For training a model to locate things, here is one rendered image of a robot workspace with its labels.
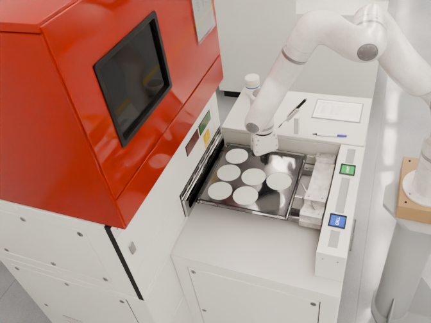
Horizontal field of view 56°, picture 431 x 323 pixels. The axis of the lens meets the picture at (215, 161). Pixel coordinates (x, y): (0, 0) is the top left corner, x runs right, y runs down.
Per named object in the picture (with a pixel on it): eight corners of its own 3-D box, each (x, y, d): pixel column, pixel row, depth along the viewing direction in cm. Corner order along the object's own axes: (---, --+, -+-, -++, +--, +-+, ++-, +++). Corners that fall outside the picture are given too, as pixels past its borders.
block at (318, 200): (303, 203, 156) (303, 198, 154) (305, 197, 158) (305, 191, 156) (324, 207, 153) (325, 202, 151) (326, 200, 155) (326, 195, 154)
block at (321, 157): (315, 161, 172) (315, 156, 170) (317, 156, 174) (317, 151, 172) (335, 165, 169) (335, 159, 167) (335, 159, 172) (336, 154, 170)
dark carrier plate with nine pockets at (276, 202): (199, 199, 162) (199, 198, 162) (228, 145, 185) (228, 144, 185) (284, 216, 150) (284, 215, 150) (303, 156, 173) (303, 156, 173)
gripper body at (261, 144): (254, 136, 149) (256, 159, 157) (279, 128, 151) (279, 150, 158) (246, 125, 155) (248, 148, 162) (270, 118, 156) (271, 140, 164)
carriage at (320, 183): (298, 225, 152) (299, 220, 150) (316, 161, 176) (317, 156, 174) (320, 230, 149) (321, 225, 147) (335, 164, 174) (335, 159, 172)
